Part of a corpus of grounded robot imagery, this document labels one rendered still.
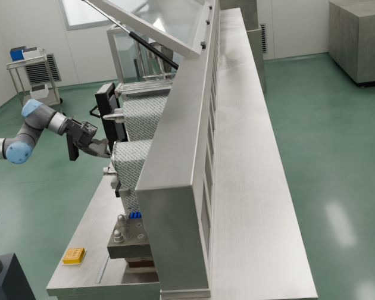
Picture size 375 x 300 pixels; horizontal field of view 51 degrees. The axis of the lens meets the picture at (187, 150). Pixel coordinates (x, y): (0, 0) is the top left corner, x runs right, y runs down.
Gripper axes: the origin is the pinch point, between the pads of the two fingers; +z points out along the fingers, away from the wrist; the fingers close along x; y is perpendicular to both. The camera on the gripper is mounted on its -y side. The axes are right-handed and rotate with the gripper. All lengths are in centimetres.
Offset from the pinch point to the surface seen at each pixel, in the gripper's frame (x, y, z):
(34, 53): 401, -165, -154
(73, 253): -15.1, -38.8, 7.7
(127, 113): 19.0, 11.2, -1.7
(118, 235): -22.8, -13.0, 17.4
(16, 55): 421, -193, -181
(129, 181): -5.4, -2.0, 12.2
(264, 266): -82, 48, 31
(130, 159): -5.0, 6.8, 7.8
